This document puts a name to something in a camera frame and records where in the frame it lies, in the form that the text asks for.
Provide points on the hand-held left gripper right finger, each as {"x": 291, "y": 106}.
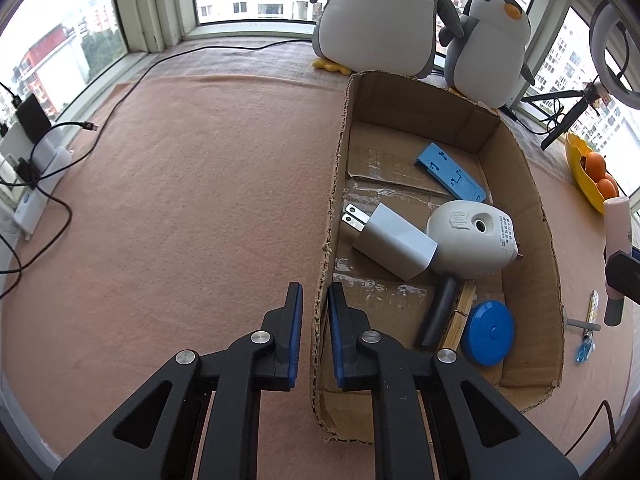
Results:
{"x": 334, "y": 330}

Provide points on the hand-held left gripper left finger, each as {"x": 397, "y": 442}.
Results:
{"x": 297, "y": 330}

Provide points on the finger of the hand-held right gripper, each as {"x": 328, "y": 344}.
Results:
{"x": 625, "y": 277}

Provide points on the pink tool with grey tip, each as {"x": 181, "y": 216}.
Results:
{"x": 616, "y": 225}

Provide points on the black cylinder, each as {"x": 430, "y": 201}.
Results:
{"x": 437, "y": 315}

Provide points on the wooden clothespin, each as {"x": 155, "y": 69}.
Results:
{"x": 460, "y": 320}

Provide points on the brown cardboard box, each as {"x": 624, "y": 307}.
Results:
{"x": 525, "y": 185}

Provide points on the blue round lid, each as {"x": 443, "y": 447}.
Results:
{"x": 487, "y": 335}

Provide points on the white plug-in vaporizer device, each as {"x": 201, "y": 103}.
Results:
{"x": 470, "y": 250}

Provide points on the blue folding phone stand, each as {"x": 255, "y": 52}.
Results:
{"x": 450, "y": 175}

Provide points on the small yellow printed packet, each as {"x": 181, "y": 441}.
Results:
{"x": 593, "y": 305}

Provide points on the grey metal stick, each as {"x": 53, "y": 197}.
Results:
{"x": 582, "y": 324}

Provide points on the orange fruit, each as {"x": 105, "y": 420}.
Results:
{"x": 607, "y": 189}
{"x": 595, "y": 166}

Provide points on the yellow plastic bowl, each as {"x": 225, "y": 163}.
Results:
{"x": 580, "y": 180}

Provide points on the black tripod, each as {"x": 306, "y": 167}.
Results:
{"x": 552, "y": 137}

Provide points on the pink felt mat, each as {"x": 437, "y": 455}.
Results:
{"x": 175, "y": 210}

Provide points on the black inline remote control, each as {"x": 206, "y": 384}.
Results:
{"x": 507, "y": 111}

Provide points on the small penguin plush toy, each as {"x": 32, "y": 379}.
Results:
{"x": 485, "y": 50}

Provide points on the white power strip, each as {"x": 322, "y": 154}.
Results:
{"x": 50, "y": 160}

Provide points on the small black plug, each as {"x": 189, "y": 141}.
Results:
{"x": 24, "y": 167}

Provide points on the large penguin plush toy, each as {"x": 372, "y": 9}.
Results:
{"x": 380, "y": 10}

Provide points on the black power adapter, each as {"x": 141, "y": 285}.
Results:
{"x": 32, "y": 117}

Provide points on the white wall charger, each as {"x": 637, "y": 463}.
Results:
{"x": 395, "y": 240}

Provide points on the white window frame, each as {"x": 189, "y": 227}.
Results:
{"x": 150, "y": 10}

